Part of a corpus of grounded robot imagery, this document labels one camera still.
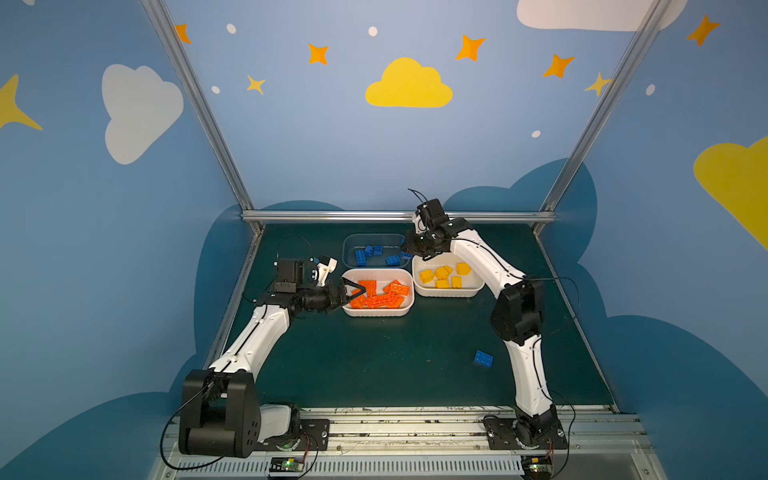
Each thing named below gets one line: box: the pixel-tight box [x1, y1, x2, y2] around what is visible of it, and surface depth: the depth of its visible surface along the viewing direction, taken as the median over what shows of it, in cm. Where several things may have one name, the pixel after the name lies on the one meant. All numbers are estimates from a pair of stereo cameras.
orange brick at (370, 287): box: [358, 280, 377, 297], surface depth 105 cm
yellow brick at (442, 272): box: [434, 265, 453, 280], surface depth 107 cm
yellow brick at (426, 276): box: [419, 269, 434, 284], surface depth 107 cm
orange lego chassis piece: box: [363, 294, 405, 309], surface depth 98 cm
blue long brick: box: [356, 249, 367, 266], surface depth 113 cm
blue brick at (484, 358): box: [474, 350, 494, 368], surface depth 88 cm
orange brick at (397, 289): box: [384, 280, 410, 296], surface depth 103 cm
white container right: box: [412, 252, 485, 298], surface depth 106 cm
